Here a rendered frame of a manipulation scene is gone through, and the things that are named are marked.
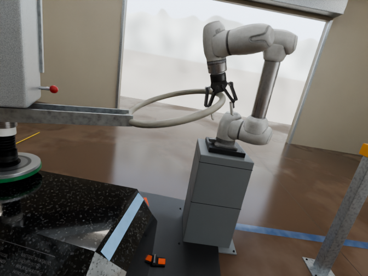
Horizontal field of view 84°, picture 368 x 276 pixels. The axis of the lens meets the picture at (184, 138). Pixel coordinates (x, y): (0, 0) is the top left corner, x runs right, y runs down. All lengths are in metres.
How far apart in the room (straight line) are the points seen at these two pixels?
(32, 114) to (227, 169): 1.19
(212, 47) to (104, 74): 5.03
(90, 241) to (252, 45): 0.87
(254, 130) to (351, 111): 5.73
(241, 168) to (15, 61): 1.35
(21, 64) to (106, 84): 5.05
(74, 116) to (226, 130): 1.05
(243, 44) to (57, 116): 0.76
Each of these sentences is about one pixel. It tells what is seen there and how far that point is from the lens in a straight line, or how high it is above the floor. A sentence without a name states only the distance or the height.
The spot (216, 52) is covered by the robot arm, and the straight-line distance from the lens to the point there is 0.95.
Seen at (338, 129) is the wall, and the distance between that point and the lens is 7.05.
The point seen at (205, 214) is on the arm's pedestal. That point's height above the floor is 0.30.
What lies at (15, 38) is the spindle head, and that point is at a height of 1.33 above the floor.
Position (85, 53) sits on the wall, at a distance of 6.03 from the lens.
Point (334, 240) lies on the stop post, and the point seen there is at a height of 0.33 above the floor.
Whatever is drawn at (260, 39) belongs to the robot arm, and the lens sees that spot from 0.90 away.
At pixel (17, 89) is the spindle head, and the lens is 0.84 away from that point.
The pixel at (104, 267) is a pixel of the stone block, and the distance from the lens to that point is 0.70.
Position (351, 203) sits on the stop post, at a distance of 1.90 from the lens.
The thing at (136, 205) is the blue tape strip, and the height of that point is 0.80.
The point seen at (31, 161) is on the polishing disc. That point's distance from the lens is 1.04.
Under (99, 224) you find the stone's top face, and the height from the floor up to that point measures 0.82.
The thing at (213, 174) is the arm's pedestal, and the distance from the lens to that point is 1.54.
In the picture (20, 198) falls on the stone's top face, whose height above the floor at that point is 0.82.
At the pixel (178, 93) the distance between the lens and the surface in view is 1.21.
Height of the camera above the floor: 1.31
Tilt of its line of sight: 17 degrees down
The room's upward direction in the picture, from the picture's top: 10 degrees clockwise
